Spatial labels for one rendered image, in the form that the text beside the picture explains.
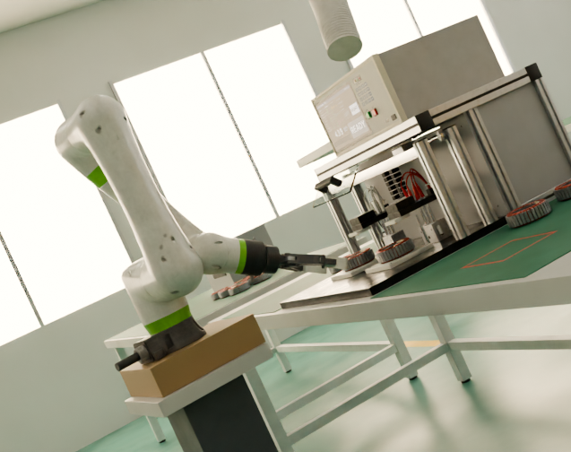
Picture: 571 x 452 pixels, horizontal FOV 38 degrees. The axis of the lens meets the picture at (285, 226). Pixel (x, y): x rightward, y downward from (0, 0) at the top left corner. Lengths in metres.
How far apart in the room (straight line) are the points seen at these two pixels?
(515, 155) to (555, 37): 7.10
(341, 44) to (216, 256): 1.80
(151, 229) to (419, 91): 0.86
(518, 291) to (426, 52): 1.05
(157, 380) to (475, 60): 1.27
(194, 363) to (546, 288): 0.94
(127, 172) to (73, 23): 5.38
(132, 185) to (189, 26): 5.59
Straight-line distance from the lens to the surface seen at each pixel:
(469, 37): 2.50
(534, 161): 2.38
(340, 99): 2.52
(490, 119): 2.33
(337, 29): 3.68
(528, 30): 9.23
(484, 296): 1.60
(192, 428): 2.11
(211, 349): 2.07
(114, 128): 2.00
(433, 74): 2.39
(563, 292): 1.43
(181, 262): 1.97
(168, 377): 2.04
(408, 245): 2.29
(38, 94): 7.09
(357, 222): 2.55
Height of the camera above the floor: 1.04
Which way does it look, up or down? 1 degrees down
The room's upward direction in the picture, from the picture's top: 25 degrees counter-clockwise
